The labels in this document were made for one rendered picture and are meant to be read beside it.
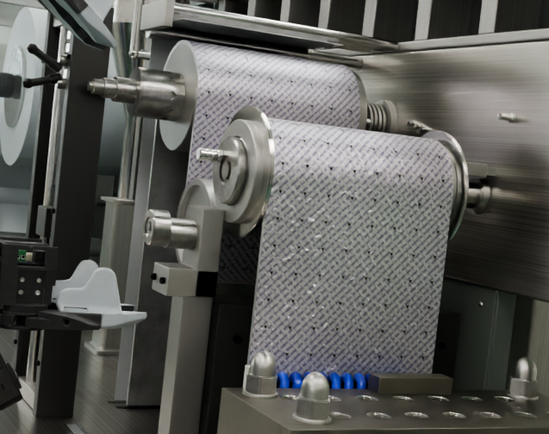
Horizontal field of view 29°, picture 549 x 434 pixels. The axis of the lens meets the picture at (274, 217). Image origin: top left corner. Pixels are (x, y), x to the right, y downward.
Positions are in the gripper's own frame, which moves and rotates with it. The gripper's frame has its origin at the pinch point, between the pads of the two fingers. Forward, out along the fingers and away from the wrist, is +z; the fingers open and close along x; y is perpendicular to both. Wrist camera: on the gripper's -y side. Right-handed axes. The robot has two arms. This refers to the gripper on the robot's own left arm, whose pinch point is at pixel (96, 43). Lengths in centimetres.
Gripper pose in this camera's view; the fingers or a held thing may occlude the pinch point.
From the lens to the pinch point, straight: 116.2
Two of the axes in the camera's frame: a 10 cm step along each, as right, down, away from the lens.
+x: -4.2, -0.9, 9.0
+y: 6.6, -7.1, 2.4
